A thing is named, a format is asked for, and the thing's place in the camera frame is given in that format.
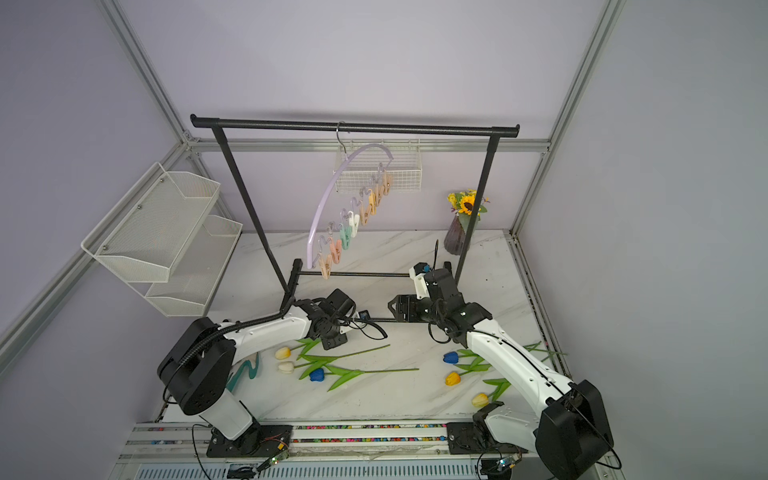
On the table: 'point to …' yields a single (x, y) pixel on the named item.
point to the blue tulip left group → (318, 374)
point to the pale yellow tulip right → (481, 400)
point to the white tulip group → (288, 367)
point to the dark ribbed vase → (455, 237)
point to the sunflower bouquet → (463, 202)
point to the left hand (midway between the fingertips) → (332, 331)
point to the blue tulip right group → (453, 357)
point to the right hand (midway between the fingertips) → (402, 308)
